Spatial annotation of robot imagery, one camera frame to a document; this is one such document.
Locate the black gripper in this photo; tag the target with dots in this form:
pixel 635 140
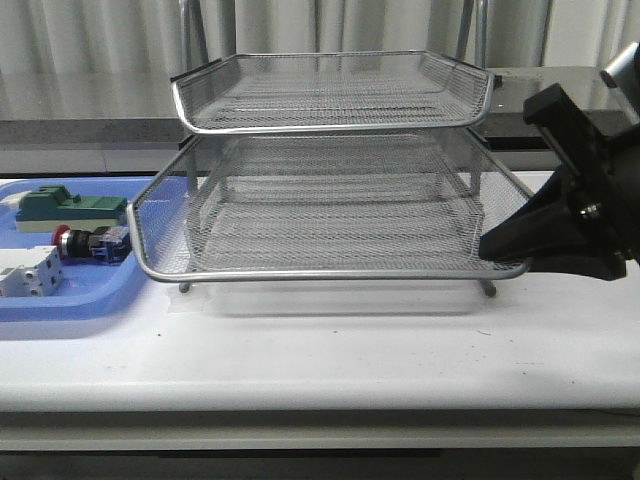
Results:
pixel 584 220

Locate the silver mesh tray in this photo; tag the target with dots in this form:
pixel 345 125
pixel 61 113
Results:
pixel 330 225
pixel 408 204
pixel 314 92

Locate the red emergency stop button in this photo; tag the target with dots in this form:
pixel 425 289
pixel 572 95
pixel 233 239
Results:
pixel 106 244

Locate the silver mesh top tray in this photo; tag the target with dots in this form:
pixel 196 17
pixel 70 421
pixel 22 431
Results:
pixel 314 92

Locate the silver mesh bottom tray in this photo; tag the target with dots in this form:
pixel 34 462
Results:
pixel 330 225

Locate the blue plastic tray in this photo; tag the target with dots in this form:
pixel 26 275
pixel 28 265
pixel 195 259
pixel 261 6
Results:
pixel 88 289

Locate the white circuit breaker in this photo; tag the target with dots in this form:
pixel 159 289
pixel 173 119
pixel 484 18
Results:
pixel 30 272

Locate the grey metal rack frame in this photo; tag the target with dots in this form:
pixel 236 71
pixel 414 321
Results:
pixel 487 287

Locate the green electrical switch block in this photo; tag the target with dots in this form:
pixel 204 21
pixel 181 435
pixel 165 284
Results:
pixel 50 206

